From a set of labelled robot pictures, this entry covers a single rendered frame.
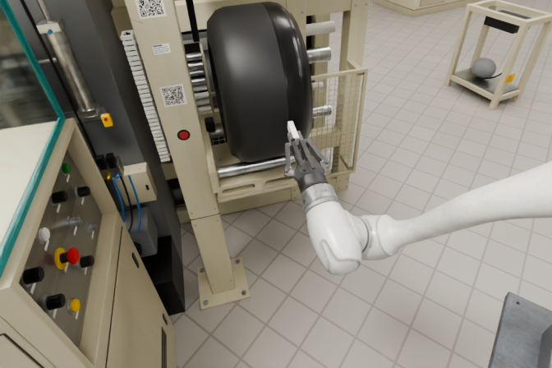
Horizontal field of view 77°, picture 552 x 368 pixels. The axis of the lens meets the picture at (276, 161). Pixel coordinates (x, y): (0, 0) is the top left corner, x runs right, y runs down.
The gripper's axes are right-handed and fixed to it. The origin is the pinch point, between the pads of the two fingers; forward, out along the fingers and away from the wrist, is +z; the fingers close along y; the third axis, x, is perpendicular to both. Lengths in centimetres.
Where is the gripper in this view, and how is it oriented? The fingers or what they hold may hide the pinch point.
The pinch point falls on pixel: (292, 132)
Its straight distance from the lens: 101.4
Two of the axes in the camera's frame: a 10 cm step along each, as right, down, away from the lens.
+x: -0.2, 6.0, 8.0
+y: -9.7, 1.9, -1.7
